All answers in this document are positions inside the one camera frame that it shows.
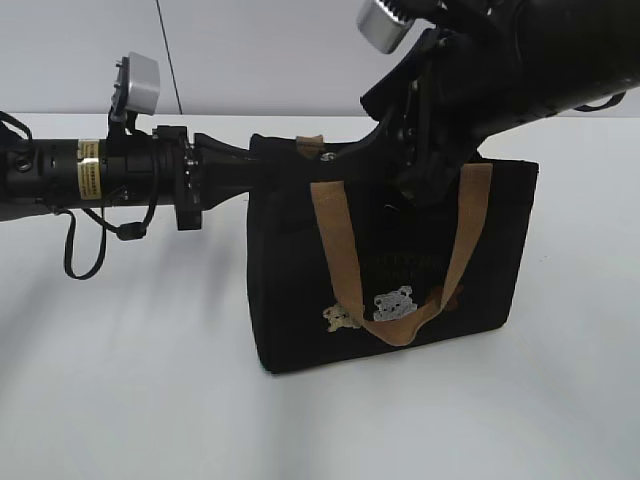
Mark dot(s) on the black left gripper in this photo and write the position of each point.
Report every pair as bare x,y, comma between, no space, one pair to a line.
199,173

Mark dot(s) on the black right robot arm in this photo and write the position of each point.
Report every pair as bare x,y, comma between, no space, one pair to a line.
484,67

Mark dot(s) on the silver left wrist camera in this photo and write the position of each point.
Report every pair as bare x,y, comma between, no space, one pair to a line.
137,87

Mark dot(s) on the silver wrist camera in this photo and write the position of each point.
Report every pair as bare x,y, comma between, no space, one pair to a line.
383,24
137,87

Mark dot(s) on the black tote bag brown handles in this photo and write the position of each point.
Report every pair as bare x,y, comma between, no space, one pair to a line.
334,276

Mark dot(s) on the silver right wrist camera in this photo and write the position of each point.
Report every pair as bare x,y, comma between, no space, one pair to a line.
383,24

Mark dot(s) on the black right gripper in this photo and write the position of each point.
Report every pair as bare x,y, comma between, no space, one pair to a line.
419,150

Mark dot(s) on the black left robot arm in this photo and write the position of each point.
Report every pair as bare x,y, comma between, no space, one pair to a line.
51,176

